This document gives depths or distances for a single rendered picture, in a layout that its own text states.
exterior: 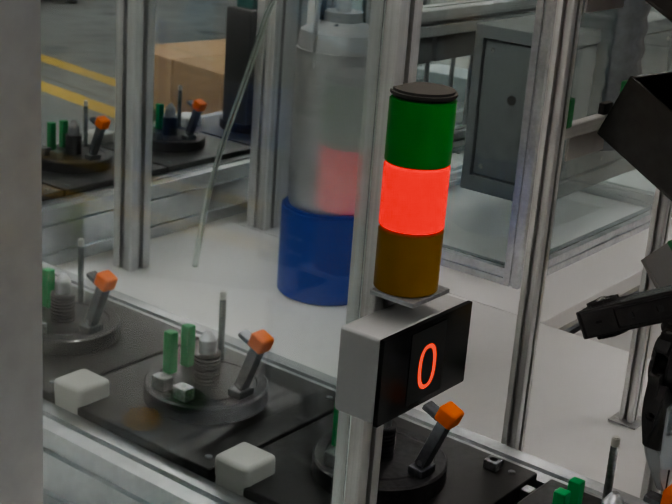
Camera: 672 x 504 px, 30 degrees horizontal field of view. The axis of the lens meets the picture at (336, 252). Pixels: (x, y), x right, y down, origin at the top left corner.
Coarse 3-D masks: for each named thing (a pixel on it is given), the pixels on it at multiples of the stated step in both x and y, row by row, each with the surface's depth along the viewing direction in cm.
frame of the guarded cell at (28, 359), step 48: (0, 0) 20; (0, 48) 20; (0, 96) 21; (0, 144) 21; (0, 192) 21; (0, 240) 21; (0, 288) 22; (0, 336) 22; (0, 384) 22; (0, 432) 22; (0, 480) 23
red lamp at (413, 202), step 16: (384, 176) 93; (400, 176) 92; (416, 176) 91; (432, 176) 92; (448, 176) 93; (384, 192) 93; (400, 192) 92; (416, 192) 92; (432, 192) 92; (384, 208) 94; (400, 208) 92; (416, 208) 92; (432, 208) 93; (384, 224) 94; (400, 224) 93; (416, 224) 93; (432, 224) 93
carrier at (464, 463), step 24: (384, 432) 125; (408, 432) 133; (384, 456) 126; (408, 456) 128; (456, 456) 133; (480, 456) 133; (384, 480) 123; (408, 480) 123; (432, 480) 124; (456, 480) 128; (480, 480) 128; (504, 480) 129; (528, 480) 129
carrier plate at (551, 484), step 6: (552, 480) 129; (540, 486) 128; (546, 486) 128; (552, 486) 128; (558, 486) 128; (564, 486) 128; (534, 492) 127; (540, 492) 127; (546, 492) 127; (552, 492) 127; (528, 498) 125; (534, 498) 126; (540, 498) 126; (546, 498) 126; (552, 498) 126; (588, 498) 126; (594, 498) 126
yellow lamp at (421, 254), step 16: (384, 240) 94; (400, 240) 93; (416, 240) 93; (432, 240) 94; (384, 256) 94; (400, 256) 94; (416, 256) 93; (432, 256) 94; (384, 272) 95; (400, 272) 94; (416, 272) 94; (432, 272) 95; (384, 288) 95; (400, 288) 94; (416, 288) 94; (432, 288) 95
